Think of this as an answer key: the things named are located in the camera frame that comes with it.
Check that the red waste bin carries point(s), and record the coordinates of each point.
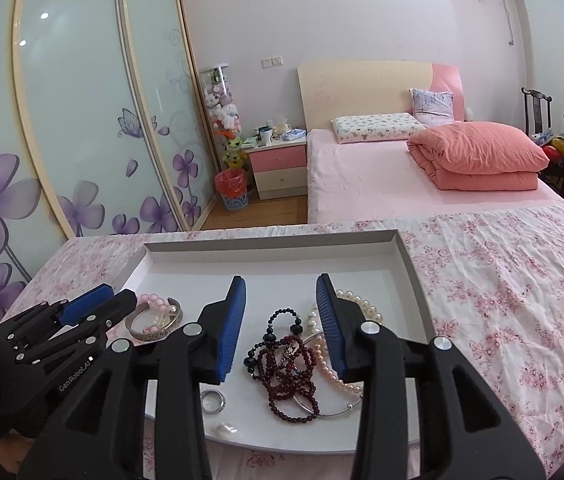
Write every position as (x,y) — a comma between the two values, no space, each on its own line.
(232,187)

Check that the pink nightstand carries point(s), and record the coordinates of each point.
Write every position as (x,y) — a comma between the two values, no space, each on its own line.
(277,170)

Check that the cream and pink headboard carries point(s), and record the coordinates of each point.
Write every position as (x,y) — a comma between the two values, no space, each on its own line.
(361,90)

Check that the wall socket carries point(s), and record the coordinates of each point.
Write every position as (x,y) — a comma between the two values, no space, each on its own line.
(271,62)

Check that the white cup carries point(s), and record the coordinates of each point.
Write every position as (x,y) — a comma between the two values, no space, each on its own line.
(265,136)

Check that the silver cuff bangle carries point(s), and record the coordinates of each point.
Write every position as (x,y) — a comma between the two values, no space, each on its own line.
(152,334)

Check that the pink bed mattress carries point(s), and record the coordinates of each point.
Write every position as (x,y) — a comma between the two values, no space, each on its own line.
(361,180)

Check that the plush toy display tube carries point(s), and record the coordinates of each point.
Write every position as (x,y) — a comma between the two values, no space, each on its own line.
(222,110)

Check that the flower print sliding wardrobe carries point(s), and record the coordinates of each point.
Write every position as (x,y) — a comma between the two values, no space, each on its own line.
(77,85)

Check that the pink floral bedsheet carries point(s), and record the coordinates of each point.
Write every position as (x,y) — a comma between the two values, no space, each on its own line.
(501,285)

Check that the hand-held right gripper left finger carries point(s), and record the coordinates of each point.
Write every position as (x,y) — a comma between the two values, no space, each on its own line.
(232,330)

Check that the thin silver bangle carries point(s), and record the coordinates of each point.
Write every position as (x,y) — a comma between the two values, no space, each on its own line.
(332,413)

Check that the grey cardboard box tray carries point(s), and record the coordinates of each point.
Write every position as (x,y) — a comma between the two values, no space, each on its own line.
(272,260)

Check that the floral print pillow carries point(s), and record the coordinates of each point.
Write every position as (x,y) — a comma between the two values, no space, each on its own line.
(376,127)

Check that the dark wooden chair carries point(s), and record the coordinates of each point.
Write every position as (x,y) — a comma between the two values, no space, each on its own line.
(536,110)

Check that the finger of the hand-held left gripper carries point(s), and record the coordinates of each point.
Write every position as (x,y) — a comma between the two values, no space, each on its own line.
(87,302)
(97,322)

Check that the small lilac pillow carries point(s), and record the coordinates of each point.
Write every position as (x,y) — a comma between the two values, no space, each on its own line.
(431,105)

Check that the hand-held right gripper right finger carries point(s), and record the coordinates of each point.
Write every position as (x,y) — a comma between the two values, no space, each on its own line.
(329,330)

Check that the pile of plush toys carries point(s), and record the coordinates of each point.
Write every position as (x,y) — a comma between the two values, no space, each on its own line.
(559,145)

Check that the folded orange quilt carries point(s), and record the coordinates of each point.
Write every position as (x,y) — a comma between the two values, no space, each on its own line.
(476,155)

